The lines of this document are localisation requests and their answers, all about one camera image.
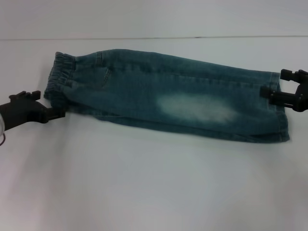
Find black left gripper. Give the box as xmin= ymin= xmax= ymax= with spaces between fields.
xmin=0 ymin=90 xmax=66 ymax=132

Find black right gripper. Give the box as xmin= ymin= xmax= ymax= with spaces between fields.
xmin=261 ymin=69 xmax=308 ymax=113

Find blue denim shorts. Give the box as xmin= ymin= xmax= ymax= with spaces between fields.
xmin=44 ymin=49 xmax=291 ymax=144

